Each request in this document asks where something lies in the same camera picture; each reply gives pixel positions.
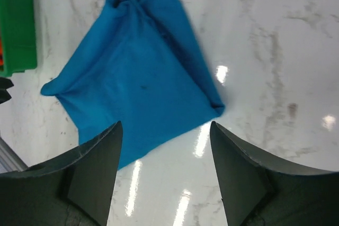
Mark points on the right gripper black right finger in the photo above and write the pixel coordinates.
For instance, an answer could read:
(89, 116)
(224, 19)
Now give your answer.
(260, 188)

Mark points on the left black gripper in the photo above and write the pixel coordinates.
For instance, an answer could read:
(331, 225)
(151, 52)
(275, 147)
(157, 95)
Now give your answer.
(5, 84)

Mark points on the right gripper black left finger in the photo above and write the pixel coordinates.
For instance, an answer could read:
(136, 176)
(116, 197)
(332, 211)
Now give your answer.
(74, 188)

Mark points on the green plastic bin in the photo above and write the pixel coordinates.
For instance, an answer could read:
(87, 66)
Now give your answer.
(18, 36)

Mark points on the blue t shirt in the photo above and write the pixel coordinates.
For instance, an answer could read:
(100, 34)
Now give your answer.
(139, 64)

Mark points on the orange t shirt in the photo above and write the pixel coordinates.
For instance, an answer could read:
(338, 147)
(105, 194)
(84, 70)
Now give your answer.
(1, 53)

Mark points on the aluminium front rail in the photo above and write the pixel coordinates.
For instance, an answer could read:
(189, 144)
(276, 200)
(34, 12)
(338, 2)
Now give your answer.
(9, 160)

